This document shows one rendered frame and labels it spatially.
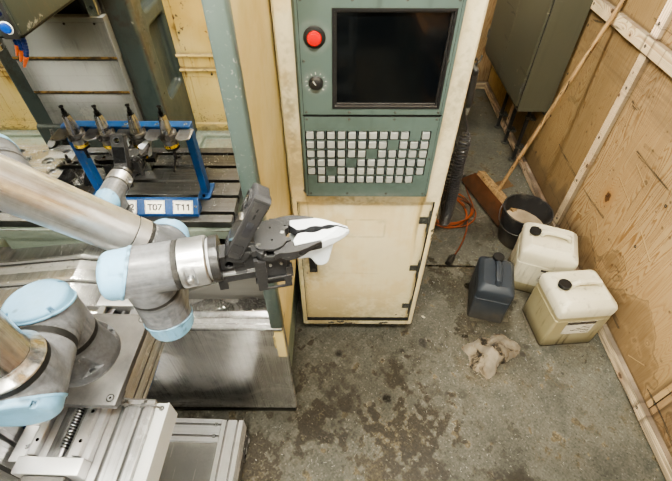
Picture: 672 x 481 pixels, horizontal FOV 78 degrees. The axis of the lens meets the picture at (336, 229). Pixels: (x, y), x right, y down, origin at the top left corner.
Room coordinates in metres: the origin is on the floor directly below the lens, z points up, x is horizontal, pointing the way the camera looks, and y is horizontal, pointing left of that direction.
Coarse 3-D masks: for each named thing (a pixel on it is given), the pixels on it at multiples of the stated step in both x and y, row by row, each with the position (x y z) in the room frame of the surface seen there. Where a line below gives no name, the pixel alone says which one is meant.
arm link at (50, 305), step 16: (32, 288) 0.48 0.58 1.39; (48, 288) 0.48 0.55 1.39; (64, 288) 0.48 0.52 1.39; (16, 304) 0.44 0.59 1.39; (32, 304) 0.44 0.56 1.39; (48, 304) 0.44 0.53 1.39; (64, 304) 0.45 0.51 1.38; (80, 304) 0.48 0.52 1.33; (16, 320) 0.40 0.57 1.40; (32, 320) 0.40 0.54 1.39; (48, 320) 0.41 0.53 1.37; (64, 320) 0.42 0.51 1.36; (80, 320) 0.45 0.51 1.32; (64, 336) 0.39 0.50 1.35; (80, 336) 0.43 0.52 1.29
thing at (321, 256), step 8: (304, 232) 0.44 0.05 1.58; (312, 232) 0.44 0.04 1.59; (320, 232) 0.43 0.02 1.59; (328, 232) 0.43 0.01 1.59; (336, 232) 0.44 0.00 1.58; (344, 232) 0.44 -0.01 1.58; (296, 240) 0.42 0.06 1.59; (304, 240) 0.42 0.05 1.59; (312, 240) 0.42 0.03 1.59; (328, 240) 0.42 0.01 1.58; (336, 240) 0.43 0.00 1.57; (328, 248) 0.42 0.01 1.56; (304, 256) 0.41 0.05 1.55; (312, 256) 0.42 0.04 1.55; (320, 256) 0.42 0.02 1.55; (328, 256) 0.42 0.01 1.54; (320, 264) 0.42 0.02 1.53
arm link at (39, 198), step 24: (0, 168) 0.46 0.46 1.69; (24, 168) 0.48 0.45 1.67; (0, 192) 0.44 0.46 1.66; (24, 192) 0.45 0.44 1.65; (48, 192) 0.46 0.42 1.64; (72, 192) 0.49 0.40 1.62; (24, 216) 0.44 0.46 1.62; (48, 216) 0.44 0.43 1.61; (72, 216) 0.45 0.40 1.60; (96, 216) 0.47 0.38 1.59; (120, 216) 0.49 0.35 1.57; (96, 240) 0.45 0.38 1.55; (120, 240) 0.46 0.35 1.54; (144, 240) 0.48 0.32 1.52
